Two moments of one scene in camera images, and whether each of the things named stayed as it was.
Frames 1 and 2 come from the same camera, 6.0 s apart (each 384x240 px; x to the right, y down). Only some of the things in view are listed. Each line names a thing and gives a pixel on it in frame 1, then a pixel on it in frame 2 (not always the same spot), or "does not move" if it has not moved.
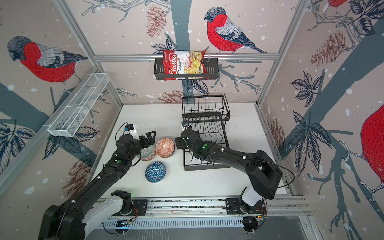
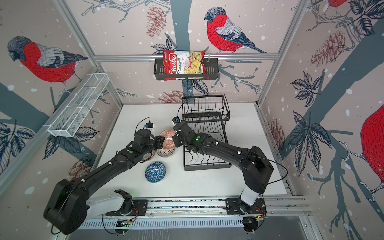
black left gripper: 151,141 → 158,139
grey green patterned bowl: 148,153 does not move
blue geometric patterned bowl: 155,172 does not move
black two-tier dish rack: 208,114 does not move
